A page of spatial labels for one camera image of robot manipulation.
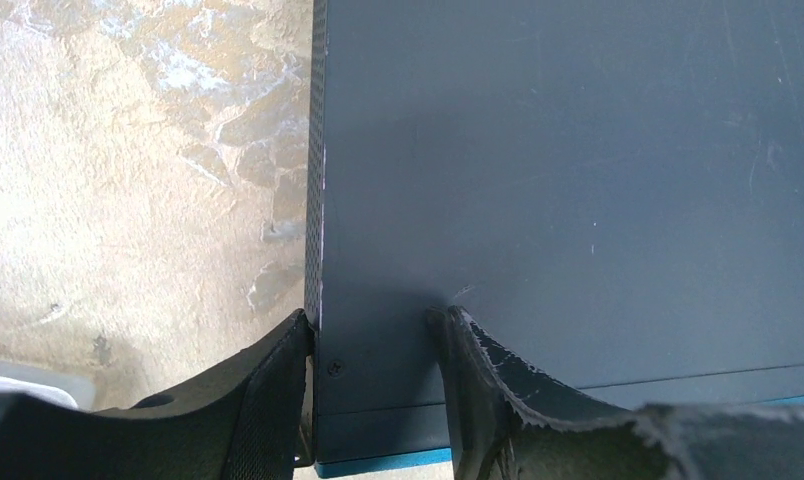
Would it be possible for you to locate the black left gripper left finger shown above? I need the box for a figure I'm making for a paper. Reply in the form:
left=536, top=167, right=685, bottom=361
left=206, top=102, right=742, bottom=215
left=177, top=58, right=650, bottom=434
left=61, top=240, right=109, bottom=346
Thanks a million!
left=0, top=310, right=314, bottom=479

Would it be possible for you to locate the dark grey network switch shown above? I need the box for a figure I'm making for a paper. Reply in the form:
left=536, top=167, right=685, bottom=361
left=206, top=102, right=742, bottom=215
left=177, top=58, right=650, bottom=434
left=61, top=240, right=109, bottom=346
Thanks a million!
left=305, top=1, right=804, bottom=478

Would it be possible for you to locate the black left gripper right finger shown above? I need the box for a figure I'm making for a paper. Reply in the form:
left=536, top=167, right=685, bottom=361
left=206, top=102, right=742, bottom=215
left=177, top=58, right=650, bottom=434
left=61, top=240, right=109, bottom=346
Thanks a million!
left=426, top=306, right=804, bottom=479

